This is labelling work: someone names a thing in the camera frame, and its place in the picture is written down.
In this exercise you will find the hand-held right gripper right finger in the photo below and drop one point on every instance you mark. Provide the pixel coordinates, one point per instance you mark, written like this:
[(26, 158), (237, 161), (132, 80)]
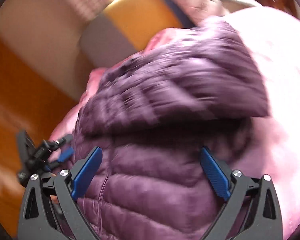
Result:
[(213, 172)]

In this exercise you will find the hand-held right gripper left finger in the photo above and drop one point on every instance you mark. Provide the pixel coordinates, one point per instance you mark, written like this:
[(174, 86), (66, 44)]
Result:
[(86, 170)]

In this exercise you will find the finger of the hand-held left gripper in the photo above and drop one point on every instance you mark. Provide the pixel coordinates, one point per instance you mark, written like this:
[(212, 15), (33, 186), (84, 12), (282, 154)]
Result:
[(62, 140), (66, 153)]

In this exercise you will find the purple down jacket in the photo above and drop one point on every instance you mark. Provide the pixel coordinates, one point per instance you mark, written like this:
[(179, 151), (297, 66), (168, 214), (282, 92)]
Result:
[(165, 100)]

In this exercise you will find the pink bed sheet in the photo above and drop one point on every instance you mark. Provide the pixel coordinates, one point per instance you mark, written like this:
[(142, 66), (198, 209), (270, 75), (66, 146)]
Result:
[(277, 80)]

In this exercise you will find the grey yellow blue headboard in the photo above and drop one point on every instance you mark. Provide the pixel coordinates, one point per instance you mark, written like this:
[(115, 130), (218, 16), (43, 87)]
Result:
[(130, 17)]

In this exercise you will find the pink deer print pillow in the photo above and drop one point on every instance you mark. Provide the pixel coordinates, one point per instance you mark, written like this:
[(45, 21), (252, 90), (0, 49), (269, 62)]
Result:
[(202, 7)]

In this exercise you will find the grey curved bed rail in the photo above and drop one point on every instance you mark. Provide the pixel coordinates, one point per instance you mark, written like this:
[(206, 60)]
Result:
[(240, 0)]

